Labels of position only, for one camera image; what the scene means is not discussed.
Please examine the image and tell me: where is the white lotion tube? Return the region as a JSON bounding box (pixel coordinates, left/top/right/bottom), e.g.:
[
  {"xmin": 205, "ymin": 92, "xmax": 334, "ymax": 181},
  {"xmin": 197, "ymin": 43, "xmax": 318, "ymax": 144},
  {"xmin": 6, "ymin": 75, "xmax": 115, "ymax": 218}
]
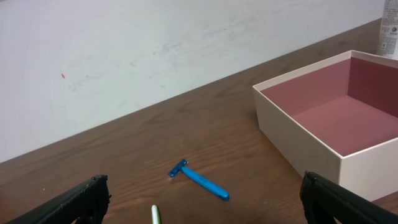
[{"xmin": 377, "ymin": 0, "xmax": 397, "ymax": 60}]

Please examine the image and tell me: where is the green white toothbrush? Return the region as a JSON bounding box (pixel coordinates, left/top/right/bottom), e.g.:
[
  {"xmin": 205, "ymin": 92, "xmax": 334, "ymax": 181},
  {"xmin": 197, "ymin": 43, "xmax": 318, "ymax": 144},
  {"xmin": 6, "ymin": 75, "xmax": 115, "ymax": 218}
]
[{"xmin": 151, "ymin": 205, "xmax": 161, "ymax": 224}]

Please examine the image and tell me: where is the white box pink interior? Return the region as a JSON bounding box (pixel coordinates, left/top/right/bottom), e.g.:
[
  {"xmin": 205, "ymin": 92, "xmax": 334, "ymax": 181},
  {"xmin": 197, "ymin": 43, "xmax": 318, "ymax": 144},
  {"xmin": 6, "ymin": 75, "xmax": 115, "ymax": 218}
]
[{"xmin": 253, "ymin": 50, "xmax": 397, "ymax": 201}]

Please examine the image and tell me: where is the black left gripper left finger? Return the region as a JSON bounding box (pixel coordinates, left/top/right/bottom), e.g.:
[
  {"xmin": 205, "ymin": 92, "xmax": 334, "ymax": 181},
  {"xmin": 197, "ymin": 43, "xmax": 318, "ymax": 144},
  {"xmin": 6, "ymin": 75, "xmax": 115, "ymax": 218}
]
[{"xmin": 8, "ymin": 175, "xmax": 111, "ymax": 224}]

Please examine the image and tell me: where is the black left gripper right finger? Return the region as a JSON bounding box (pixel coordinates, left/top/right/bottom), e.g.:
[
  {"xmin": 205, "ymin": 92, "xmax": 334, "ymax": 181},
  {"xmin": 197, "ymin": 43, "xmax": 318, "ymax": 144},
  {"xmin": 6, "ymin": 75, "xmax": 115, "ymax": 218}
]
[{"xmin": 300, "ymin": 171, "xmax": 397, "ymax": 224}]

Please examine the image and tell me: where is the blue disposable razor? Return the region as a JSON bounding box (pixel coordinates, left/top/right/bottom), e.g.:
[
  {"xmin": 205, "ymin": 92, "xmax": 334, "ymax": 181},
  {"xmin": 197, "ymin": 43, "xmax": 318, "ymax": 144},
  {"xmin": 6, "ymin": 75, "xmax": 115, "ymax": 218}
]
[{"xmin": 168, "ymin": 159, "xmax": 229, "ymax": 201}]

